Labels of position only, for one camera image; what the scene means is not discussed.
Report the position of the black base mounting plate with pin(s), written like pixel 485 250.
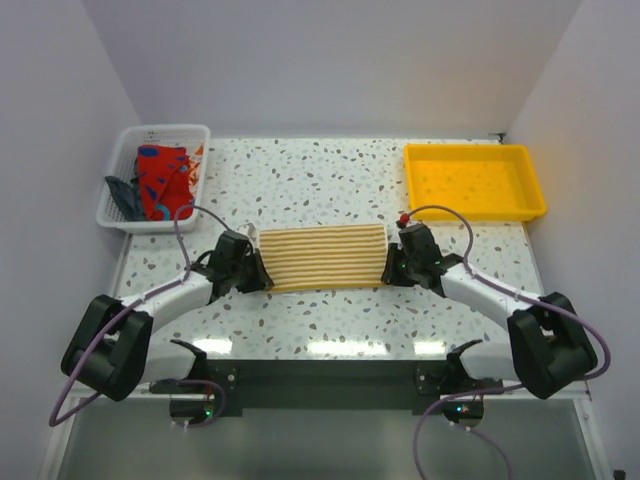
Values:
pixel 410 385

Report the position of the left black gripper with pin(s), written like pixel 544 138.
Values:
pixel 260 279

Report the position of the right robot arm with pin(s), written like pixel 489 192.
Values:
pixel 547 347

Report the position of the orange white patterned cloth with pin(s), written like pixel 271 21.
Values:
pixel 194 167

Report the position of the yellow striped Doraemon towel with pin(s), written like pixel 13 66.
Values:
pixel 324 257

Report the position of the yellow plastic tray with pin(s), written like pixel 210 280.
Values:
pixel 488 182

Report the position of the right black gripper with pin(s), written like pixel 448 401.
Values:
pixel 390 274

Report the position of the red patterned towel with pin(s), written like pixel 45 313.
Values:
pixel 164 182

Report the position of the dark grey towel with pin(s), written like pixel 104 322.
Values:
pixel 127 198

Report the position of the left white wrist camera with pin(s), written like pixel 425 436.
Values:
pixel 251 232

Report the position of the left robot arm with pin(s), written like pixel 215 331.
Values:
pixel 110 351

